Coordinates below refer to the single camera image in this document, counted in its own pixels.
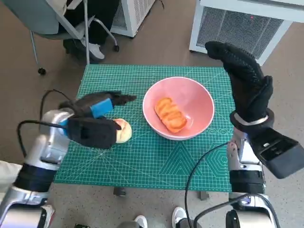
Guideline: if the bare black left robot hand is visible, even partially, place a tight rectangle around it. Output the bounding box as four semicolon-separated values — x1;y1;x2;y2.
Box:
59;90;138;119

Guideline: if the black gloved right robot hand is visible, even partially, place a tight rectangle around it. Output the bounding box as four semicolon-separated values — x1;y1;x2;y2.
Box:
205;40;274;124

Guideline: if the pink bowl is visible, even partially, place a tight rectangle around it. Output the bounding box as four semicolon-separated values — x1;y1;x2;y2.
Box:
142;76;216;141

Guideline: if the long orange bread loaf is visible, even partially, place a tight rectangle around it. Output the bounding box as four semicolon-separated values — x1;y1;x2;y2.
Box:
154;96;188;133

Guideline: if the round pale bread bun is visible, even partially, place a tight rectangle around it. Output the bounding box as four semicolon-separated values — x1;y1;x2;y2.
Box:
114;118;133;144

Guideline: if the large white mesh-front cabinet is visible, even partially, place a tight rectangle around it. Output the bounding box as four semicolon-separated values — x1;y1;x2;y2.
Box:
189;0;304;67

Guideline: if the green cutting mat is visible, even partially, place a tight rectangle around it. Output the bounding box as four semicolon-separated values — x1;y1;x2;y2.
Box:
54;63;235;192

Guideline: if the seated person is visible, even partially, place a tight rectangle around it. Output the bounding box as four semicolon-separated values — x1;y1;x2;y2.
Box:
58;0;121;60

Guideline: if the small white mesh-front cabinet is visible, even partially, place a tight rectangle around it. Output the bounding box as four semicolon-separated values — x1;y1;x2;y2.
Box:
110;0;156;38

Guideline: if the grey-blue office chair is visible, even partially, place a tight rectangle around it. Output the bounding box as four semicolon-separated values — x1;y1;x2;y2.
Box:
0;0;120;76

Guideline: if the white shoe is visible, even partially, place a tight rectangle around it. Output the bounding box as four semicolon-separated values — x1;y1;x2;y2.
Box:
171;206;187;225
134;215;148;228

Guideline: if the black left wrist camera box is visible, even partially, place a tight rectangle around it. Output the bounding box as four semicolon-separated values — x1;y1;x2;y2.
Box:
67;116;122;150

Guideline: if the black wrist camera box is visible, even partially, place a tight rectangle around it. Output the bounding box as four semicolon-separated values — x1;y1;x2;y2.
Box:
249;128;304;179
67;116;122;150

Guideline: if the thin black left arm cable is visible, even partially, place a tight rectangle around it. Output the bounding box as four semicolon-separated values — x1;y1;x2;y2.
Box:
40;89;76;114

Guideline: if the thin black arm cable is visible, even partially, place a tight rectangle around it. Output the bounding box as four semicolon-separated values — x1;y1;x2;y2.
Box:
184;142;230;228
40;89;76;114

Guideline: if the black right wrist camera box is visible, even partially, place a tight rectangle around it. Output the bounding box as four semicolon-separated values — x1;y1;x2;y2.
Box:
249;128;304;179

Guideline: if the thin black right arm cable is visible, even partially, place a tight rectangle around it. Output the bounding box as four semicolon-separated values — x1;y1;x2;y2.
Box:
184;142;230;228

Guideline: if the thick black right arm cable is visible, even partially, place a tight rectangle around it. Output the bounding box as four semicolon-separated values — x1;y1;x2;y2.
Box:
193;193;283;228

